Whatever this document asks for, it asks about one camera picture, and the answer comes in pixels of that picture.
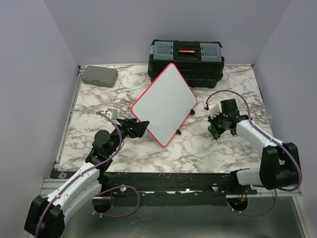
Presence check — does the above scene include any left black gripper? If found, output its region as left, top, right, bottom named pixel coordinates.
left=107, top=119, right=149, bottom=156

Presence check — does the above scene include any green whiteboard eraser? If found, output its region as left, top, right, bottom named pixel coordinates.
left=208, top=125, right=220, bottom=139

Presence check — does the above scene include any pink framed whiteboard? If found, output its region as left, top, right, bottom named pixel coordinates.
left=131, top=63, right=198, bottom=147

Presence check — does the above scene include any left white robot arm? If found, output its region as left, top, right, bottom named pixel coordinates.
left=24, top=119, right=149, bottom=238

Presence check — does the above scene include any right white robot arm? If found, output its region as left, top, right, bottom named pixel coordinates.
left=207, top=99, right=300, bottom=194

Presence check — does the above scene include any metal whiteboard stand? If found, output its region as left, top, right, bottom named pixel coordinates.
left=175, top=108, right=196, bottom=136

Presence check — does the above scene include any grey plastic case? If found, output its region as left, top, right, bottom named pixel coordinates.
left=81, top=65, right=118, bottom=88

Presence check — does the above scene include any black plastic toolbox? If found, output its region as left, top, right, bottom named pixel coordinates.
left=148, top=40, right=224, bottom=88

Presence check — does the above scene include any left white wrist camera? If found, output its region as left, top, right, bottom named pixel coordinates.
left=98, top=109, right=118, bottom=120

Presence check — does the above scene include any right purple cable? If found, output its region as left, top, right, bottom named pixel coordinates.
left=205, top=89, right=303, bottom=217

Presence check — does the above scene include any purple cable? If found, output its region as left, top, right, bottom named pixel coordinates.
left=205, top=89, right=303, bottom=217
left=34, top=111, right=141, bottom=238

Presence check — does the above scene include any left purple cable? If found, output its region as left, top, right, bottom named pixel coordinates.
left=34, top=111, right=141, bottom=238

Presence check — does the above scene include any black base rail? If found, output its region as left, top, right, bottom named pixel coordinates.
left=51, top=171, right=258, bottom=208

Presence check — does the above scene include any aluminium frame rail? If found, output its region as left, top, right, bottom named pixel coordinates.
left=40, top=178, right=68, bottom=197

